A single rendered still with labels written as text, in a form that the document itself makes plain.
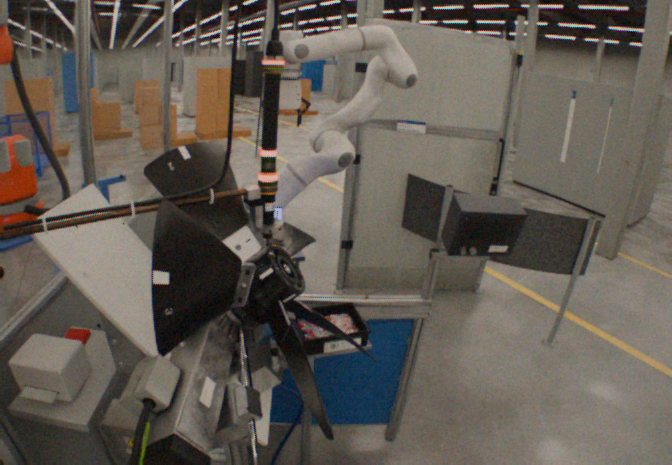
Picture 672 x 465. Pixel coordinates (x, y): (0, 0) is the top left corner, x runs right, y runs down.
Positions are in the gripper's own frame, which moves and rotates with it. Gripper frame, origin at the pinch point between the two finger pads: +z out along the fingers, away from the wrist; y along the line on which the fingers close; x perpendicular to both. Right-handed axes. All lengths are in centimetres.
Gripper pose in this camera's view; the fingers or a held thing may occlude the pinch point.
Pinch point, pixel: (284, 123)
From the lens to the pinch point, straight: 133.7
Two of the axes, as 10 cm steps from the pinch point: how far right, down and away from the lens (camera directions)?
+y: -10.0, -0.4, -0.8
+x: 0.6, 3.6, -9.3
